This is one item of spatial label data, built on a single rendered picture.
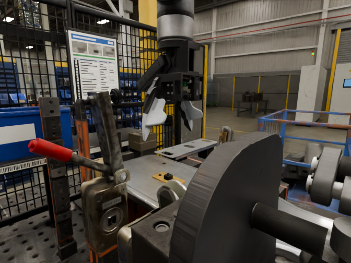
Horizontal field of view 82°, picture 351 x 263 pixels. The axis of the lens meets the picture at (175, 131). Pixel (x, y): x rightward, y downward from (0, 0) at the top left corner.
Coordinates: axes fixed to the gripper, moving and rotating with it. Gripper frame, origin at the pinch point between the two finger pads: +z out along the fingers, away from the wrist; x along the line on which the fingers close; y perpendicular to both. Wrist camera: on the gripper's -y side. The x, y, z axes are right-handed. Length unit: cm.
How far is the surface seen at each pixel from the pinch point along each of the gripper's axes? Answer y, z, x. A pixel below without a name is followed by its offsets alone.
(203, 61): -190, -60, 273
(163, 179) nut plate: -0.5, 10.8, -1.0
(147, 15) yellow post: -60, -49, 43
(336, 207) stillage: 26, 94, 190
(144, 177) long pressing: -5.1, 11.2, -3.4
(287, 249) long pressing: 27.9, 10.8, -4.3
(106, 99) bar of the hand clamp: 1.7, -8.9, -15.9
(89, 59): -55, -23, 7
